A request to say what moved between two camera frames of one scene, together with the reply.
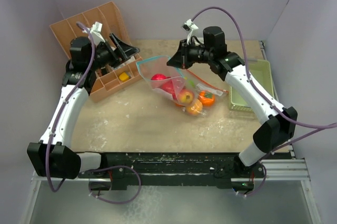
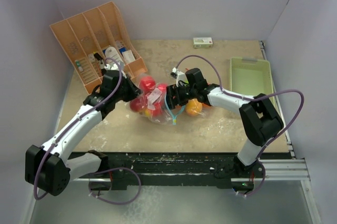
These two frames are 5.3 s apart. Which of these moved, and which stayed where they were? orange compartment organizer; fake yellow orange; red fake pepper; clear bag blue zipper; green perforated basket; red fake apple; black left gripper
Moved: black left gripper; red fake apple; clear bag blue zipper; red fake pepper
Stayed: orange compartment organizer; fake yellow orange; green perforated basket
